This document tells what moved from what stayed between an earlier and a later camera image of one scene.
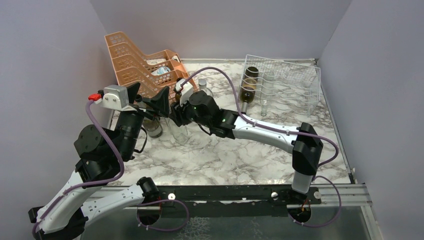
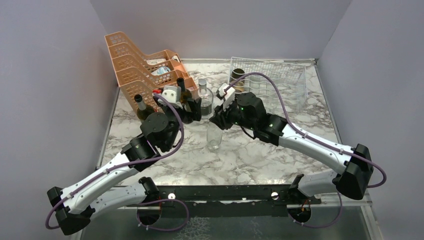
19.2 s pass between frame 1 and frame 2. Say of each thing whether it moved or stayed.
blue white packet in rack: stayed
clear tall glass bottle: moved
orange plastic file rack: stayed
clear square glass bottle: moved
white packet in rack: stayed
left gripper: moved
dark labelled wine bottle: moved
